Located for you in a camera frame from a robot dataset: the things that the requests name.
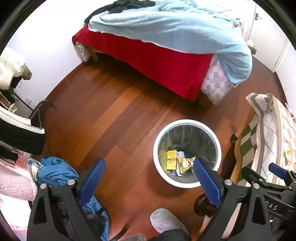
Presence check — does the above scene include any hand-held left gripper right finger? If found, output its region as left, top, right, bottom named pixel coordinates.
left=193, top=158, right=273, bottom=241

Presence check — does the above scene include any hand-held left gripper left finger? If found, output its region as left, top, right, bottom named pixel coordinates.
left=26, top=158, right=109, bottom=241

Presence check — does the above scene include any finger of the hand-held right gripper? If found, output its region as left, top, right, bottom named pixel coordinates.
left=241, top=166, right=290, bottom=193
left=268, top=163, right=296, bottom=186

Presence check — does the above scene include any white round trash bin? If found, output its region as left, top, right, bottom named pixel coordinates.
left=153, top=119, right=222, bottom=188

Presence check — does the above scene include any dark brown round knob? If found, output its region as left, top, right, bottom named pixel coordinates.
left=194, top=194, right=217, bottom=217

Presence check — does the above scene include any yellow printed snack packet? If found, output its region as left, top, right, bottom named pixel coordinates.
left=177, top=157, right=197, bottom=173

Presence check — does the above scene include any green checkered cloth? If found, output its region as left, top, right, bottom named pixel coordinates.
left=234, top=111, right=264, bottom=171

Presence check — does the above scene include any blue cloth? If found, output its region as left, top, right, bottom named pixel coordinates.
left=36, top=156, right=80, bottom=188

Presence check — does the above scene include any blue transparent bag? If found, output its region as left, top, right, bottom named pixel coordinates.
left=82, top=196, right=110, bottom=241

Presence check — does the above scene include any beige checkered tablecloth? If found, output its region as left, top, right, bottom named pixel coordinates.
left=276, top=102, right=296, bottom=173

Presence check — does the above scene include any white lined tablecloth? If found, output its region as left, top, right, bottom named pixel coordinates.
left=245, top=92, right=296, bottom=184

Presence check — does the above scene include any yellow cardboard box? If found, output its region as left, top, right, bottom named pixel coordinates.
left=167, top=150, right=178, bottom=171

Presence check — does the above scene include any grey fluffy slipper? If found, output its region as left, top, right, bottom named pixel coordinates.
left=124, top=234, right=147, bottom=241
left=150, top=208, right=189, bottom=235

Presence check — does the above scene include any person's dark trouser leg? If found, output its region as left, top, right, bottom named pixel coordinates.
left=147, top=229, right=192, bottom=241

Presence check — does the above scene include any pink knitted cloth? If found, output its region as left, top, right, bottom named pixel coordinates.
left=0, top=163, right=38, bottom=201

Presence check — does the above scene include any black and white garment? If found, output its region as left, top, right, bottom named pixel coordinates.
left=0, top=109, right=46, bottom=156

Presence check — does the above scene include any checkered lilac quilt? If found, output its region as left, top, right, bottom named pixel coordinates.
left=200, top=54, right=237, bottom=106

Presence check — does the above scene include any red bed sheet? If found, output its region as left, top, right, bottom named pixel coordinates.
left=72, top=26, right=213, bottom=101

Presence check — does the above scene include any white door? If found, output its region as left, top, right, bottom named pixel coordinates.
left=245, top=3, right=289, bottom=71

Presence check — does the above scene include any white fluffy cloth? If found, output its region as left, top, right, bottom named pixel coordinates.
left=0, top=46, right=26, bottom=88

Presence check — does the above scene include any light blue blanket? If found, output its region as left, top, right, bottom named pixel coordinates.
left=88, top=0, right=253, bottom=84

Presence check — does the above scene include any black clothes pile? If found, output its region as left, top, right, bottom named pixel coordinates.
left=84, top=0, right=156, bottom=24

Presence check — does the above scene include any black metal frame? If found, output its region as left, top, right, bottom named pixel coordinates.
left=30, top=100, right=55, bottom=129

